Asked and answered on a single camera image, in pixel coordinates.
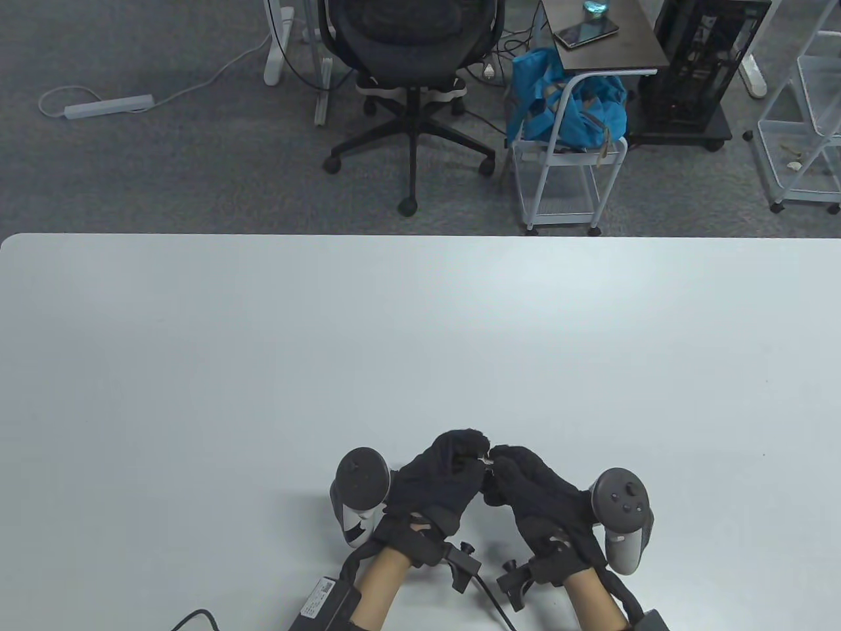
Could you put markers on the person's right hand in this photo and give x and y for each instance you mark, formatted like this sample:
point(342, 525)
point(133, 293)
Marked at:
point(539, 496)

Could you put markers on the person's left hand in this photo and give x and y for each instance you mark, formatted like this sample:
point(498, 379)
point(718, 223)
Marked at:
point(433, 483)

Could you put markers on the person's right forearm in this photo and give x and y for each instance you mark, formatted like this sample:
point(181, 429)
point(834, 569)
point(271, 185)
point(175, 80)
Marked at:
point(594, 603)

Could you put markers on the person's left forearm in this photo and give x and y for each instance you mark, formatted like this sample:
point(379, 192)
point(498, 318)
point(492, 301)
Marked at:
point(381, 586)

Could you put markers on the grey left hand controller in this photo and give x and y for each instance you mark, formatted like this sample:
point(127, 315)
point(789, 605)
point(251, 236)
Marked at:
point(361, 473)

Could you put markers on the grey hand controller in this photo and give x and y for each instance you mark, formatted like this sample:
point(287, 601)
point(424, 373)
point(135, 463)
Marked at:
point(621, 503)
point(361, 473)

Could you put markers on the grey right hand controller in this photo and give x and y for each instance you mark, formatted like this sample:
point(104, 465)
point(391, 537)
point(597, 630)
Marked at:
point(621, 503)

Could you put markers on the black labelled battery pack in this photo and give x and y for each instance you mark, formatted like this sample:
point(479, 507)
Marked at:
point(323, 603)

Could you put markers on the plain black battery pack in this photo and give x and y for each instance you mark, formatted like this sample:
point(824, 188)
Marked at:
point(650, 623)

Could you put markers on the black wheeled stand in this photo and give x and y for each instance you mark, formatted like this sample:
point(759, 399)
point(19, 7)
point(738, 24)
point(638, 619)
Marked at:
point(683, 137)

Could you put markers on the blue fabric bag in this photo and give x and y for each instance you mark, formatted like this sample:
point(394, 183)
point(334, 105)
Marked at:
point(535, 98)

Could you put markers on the narrow white desk leg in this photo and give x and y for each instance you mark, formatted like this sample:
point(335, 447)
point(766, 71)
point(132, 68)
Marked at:
point(322, 98)

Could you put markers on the white mesh rolling rack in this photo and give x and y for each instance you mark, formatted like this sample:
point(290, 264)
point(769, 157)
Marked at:
point(788, 131)

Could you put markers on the black office chair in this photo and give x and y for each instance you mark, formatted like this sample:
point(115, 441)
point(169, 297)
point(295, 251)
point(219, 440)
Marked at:
point(410, 39)

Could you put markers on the wide white desk leg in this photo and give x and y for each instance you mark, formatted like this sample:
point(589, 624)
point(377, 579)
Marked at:
point(274, 66)

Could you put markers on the dark brown side table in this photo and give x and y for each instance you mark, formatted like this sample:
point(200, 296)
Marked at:
point(624, 46)

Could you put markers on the black computer case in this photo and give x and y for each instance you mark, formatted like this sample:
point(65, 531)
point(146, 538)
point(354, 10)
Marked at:
point(696, 66)

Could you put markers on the black smartphone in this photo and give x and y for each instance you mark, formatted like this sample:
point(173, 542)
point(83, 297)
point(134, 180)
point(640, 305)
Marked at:
point(585, 34)

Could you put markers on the white desk foot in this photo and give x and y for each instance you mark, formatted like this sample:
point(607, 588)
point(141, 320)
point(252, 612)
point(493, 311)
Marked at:
point(755, 79)

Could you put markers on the blue tinted glass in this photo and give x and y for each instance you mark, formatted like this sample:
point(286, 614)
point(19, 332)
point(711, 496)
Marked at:
point(596, 8)

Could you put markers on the white power strip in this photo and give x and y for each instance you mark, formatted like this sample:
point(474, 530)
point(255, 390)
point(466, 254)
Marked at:
point(108, 106)

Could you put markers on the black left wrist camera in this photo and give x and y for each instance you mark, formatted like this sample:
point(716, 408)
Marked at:
point(464, 565)

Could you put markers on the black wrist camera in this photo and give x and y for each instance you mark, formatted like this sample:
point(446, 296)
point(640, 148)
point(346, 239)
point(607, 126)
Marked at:
point(517, 586)
point(464, 565)

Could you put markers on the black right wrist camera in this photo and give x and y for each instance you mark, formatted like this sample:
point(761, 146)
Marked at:
point(517, 586)

